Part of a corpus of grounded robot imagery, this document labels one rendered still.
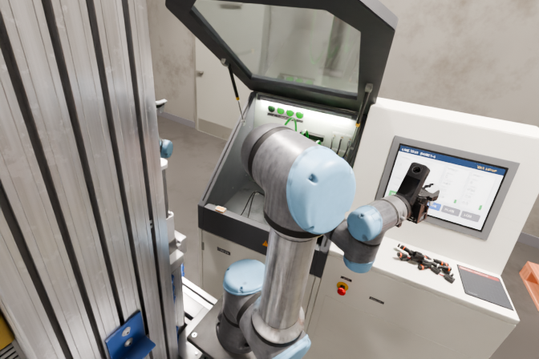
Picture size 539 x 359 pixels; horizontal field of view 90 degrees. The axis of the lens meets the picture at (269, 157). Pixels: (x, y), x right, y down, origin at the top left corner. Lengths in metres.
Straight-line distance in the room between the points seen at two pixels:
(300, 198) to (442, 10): 3.12
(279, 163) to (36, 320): 0.41
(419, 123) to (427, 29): 2.11
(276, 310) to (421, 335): 1.02
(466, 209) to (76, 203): 1.36
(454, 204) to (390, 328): 0.63
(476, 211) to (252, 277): 1.03
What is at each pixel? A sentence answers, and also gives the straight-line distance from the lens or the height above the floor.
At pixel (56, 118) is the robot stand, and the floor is 1.71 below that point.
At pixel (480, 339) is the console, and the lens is 1.52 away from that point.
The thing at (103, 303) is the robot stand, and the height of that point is 1.37.
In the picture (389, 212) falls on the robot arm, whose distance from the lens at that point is 0.71.
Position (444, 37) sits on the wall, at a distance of 3.36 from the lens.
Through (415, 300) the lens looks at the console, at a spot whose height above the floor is 0.88.
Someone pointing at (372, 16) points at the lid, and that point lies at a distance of 0.77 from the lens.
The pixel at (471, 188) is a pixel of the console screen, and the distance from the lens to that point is 1.42.
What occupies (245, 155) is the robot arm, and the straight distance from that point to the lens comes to 0.46.
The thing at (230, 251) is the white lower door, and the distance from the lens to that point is 1.55.
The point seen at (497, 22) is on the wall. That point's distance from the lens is 3.39.
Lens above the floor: 1.84
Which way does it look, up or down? 27 degrees down
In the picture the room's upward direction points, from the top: 6 degrees clockwise
